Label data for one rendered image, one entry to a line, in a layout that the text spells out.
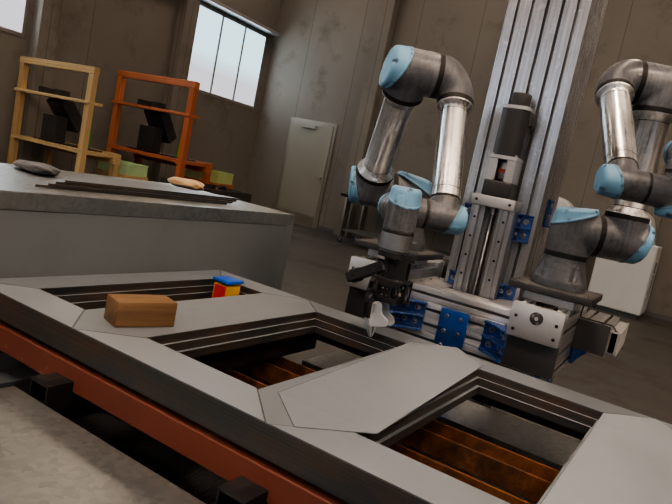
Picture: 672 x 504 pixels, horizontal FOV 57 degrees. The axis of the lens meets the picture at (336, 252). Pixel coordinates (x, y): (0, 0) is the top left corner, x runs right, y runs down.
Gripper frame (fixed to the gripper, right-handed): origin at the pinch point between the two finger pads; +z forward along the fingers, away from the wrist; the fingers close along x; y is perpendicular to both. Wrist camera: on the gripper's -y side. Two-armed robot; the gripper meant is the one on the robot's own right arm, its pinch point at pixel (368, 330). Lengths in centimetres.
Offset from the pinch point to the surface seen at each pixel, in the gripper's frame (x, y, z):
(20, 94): 364, -776, -52
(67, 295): -47, -50, 2
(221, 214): 12, -63, -16
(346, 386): -37.4, 16.7, 0.7
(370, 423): -48, 27, 1
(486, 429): 20.0, 27.8, 19.4
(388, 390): -31.4, 22.1, 0.7
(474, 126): 952, -352, -164
